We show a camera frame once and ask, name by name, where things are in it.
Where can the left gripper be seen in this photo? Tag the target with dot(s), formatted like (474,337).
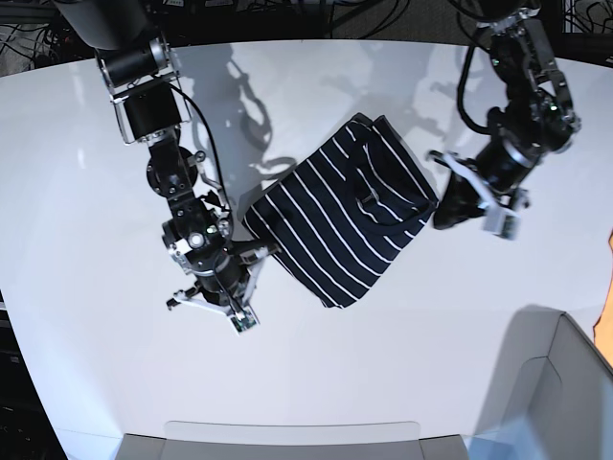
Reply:
(500,165)

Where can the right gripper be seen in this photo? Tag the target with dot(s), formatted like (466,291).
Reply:
(225,283)

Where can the navy white striped T-shirt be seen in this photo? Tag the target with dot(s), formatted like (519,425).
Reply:
(344,214)

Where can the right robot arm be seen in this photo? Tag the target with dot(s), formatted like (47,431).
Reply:
(138,70)

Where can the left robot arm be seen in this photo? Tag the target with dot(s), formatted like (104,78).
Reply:
(539,119)

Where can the orange object at edge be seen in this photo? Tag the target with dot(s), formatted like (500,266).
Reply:
(602,329)

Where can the grey plastic bin front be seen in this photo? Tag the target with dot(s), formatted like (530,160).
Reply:
(191,440)

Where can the grey plastic bin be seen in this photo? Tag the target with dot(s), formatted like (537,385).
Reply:
(191,440)
(550,395)

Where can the grey plastic bin right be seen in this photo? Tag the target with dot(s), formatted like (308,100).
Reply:
(550,395)

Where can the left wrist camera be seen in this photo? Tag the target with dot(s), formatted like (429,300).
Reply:
(501,222)

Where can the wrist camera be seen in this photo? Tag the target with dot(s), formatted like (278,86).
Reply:
(501,222)
(244,321)

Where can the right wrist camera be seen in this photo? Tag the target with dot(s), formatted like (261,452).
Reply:
(244,321)

